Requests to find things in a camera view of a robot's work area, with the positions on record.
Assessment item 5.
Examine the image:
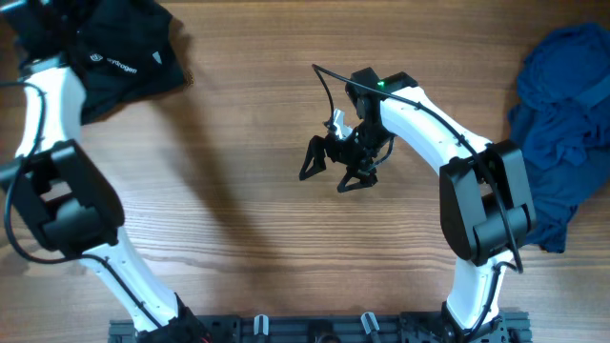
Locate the black t-shirt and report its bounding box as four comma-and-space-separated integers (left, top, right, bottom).
47, 0, 175, 104

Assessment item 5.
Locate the blue garment pile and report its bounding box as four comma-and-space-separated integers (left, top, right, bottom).
507, 23, 609, 253

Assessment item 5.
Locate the folded black garment stack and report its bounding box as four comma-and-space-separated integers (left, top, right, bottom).
81, 62, 186, 125

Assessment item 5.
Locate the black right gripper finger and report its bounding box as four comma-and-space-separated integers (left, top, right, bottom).
298, 135, 326, 181
336, 167, 377, 193

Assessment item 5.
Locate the black mounting rail base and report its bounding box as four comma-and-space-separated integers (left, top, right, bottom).
108, 311, 533, 343

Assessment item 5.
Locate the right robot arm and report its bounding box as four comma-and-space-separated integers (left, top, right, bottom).
298, 68, 538, 342

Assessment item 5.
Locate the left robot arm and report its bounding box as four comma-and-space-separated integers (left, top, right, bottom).
1, 1, 212, 342

